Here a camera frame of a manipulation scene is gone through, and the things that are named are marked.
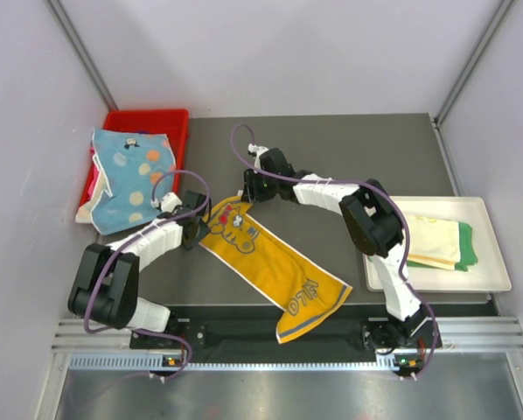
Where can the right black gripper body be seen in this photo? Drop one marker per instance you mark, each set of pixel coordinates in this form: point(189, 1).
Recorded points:
point(261, 188)

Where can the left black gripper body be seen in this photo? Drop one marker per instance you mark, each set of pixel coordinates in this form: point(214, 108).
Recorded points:
point(191, 241)

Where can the orange mustard towel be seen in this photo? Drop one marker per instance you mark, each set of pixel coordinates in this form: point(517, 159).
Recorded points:
point(306, 293)

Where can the yellow green patterned towel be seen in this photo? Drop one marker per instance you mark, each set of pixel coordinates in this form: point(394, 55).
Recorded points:
point(421, 225)

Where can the green microfiber towel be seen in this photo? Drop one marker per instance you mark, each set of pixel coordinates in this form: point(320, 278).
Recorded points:
point(467, 245)

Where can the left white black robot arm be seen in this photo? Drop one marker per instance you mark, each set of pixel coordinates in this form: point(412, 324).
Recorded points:
point(106, 285)

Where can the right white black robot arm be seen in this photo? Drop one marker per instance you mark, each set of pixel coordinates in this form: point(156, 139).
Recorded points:
point(375, 224)

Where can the blue patterned towel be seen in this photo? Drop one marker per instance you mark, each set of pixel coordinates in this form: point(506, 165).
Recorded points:
point(131, 172)

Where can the pink towel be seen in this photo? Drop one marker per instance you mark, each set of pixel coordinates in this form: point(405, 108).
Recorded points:
point(93, 179)

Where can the white square tray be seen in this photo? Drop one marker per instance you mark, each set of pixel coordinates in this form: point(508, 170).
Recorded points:
point(488, 275)

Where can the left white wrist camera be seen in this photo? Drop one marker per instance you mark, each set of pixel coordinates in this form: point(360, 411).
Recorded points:
point(167, 204)

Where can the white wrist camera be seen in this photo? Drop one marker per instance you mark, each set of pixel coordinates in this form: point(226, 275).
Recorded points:
point(256, 151)
point(167, 204)

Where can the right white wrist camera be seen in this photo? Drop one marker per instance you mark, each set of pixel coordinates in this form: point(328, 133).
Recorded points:
point(256, 151)

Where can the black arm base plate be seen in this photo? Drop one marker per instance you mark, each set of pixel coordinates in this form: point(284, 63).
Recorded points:
point(233, 334)

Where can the left aluminium corner post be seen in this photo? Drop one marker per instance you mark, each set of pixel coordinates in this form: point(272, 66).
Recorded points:
point(74, 39)

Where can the aluminium corner post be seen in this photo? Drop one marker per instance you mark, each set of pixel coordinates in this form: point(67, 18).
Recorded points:
point(487, 35)
point(74, 39)

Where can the aluminium frame rail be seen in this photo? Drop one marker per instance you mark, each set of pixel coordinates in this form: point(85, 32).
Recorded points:
point(458, 334)

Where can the right aluminium corner post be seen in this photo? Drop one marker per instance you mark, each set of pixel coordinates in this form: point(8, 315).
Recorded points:
point(487, 35)

